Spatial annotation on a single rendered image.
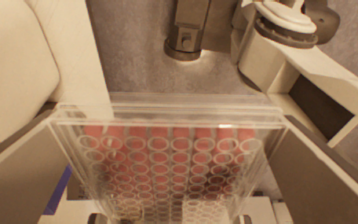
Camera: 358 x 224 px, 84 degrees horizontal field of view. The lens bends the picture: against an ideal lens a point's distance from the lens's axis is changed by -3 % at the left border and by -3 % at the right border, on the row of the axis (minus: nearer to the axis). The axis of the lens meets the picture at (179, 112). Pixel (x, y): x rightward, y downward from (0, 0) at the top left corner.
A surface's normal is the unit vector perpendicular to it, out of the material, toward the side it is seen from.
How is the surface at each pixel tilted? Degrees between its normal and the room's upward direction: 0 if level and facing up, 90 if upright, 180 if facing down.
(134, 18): 0
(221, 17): 0
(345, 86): 68
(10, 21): 90
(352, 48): 0
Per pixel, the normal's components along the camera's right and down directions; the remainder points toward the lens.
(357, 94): -0.90, 0.18
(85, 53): 0.00, 0.68
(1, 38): 0.99, -0.09
